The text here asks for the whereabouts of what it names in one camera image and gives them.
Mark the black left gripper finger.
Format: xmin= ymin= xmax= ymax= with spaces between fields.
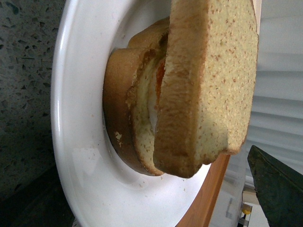
xmin=247 ymin=145 xmax=303 ymax=227

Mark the brown wooden tray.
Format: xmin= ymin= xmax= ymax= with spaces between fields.
xmin=177 ymin=154 xmax=231 ymax=227

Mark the fried egg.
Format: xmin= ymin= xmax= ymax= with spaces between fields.
xmin=143 ymin=57 xmax=165 ymax=133

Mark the grey curtain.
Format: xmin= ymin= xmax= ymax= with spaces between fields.
xmin=210 ymin=0 xmax=303 ymax=227

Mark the white round plate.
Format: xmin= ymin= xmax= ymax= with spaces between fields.
xmin=51 ymin=0 xmax=209 ymax=227

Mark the bread slice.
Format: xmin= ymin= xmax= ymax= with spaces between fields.
xmin=153 ymin=0 xmax=258 ymax=178
xmin=103 ymin=18 xmax=169 ymax=176

